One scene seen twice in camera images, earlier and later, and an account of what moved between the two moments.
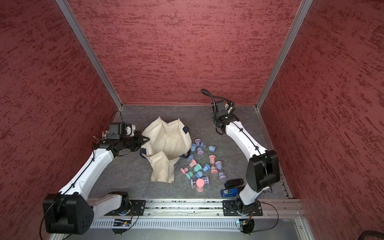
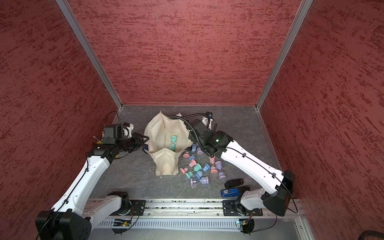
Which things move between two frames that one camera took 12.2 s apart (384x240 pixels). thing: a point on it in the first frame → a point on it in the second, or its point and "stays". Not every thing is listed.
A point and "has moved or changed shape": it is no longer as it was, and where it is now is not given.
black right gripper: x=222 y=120 → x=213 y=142
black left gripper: x=140 y=141 stays
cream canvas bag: x=168 y=142 has moved or changed shape
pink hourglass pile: x=214 y=170 stays
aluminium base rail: x=201 y=208 stays
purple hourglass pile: x=221 y=175 stays
